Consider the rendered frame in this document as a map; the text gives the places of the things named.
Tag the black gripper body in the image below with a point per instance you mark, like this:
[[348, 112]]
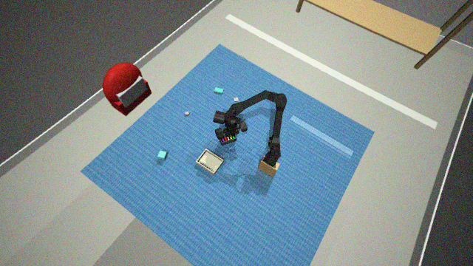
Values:
[[220, 133]]

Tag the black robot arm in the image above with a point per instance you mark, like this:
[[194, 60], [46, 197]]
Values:
[[274, 142]]

